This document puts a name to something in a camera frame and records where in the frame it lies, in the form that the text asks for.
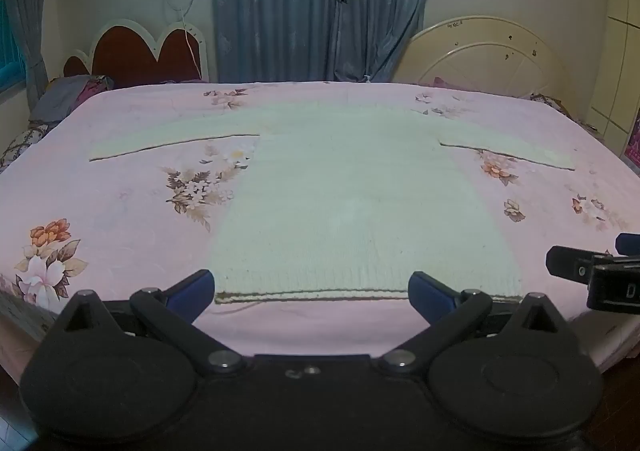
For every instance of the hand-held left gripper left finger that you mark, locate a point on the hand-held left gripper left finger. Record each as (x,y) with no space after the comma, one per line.
(192,290)

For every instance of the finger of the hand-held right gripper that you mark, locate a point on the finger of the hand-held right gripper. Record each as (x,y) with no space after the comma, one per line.
(629,243)
(567,263)

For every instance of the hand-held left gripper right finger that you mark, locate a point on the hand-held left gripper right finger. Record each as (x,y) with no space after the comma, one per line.
(430,292)

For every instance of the pale green knit sweater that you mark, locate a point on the pale green knit sweater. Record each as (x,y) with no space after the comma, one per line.
(350,206)

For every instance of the pillows and clothes pile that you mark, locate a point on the pillows and clothes pile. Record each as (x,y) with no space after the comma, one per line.
(62,98)

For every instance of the pink box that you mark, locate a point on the pink box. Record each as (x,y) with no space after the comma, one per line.
(634,138)

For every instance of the pink floral bedsheet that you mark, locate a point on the pink floral bedsheet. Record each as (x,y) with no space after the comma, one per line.
(125,201)

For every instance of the dark patterned cloth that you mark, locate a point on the dark patterned cloth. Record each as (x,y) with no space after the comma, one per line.
(555,102)

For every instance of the cream wardrobe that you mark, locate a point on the cream wardrobe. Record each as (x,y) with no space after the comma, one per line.
(617,56)

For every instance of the magenta cloth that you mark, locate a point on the magenta cloth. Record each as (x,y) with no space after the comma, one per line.
(445,82)

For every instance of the pink crumpled cloth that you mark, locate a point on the pink crumpled cloth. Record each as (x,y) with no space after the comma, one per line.
(185,80)

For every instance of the cream round headboard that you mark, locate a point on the cream round headboard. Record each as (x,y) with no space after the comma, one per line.
(480,58)

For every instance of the dark floral pillow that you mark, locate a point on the dark floral pillow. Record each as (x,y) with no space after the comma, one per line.
(20,143)

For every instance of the red white scalloped headboard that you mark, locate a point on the red white scalloped headboard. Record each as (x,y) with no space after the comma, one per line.
(127,56)

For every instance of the wide blue-grey curtain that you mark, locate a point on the wide blue-grey curtain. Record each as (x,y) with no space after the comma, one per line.
(300,6)

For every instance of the teal window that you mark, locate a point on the teal window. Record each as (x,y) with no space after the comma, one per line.
(10,46)

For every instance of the narrow blue-grey curtain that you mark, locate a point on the narrow blue-grey curtain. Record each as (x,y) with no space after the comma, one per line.
(32,16)

